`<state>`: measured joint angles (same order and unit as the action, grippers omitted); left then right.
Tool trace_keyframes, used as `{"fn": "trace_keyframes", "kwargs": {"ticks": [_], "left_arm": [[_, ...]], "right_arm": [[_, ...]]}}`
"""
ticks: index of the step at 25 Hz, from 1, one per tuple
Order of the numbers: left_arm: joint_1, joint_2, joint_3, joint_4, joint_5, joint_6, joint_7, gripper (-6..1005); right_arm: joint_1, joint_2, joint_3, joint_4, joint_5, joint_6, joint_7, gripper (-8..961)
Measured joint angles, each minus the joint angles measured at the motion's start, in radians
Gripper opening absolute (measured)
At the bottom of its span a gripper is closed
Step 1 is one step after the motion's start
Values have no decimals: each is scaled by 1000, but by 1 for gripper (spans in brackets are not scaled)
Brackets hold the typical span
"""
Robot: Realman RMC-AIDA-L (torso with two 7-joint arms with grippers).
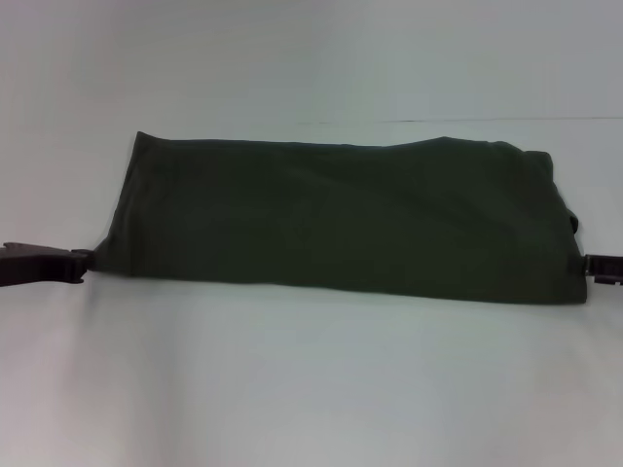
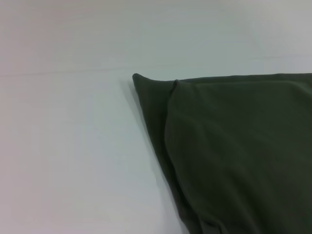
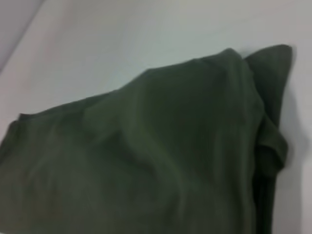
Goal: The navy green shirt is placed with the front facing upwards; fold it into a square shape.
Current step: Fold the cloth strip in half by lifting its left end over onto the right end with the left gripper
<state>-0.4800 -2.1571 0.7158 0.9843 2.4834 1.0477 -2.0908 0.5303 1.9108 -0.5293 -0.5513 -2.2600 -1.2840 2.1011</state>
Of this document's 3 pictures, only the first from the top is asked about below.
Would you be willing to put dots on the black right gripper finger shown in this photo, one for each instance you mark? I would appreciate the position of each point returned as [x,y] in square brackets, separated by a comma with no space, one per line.
[606,267]

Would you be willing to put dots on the dark green FREE t-shirt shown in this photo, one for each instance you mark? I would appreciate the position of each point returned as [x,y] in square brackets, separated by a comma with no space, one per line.
[340,219]

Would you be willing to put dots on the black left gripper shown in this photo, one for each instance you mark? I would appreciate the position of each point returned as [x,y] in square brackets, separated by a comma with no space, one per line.
[36,265]

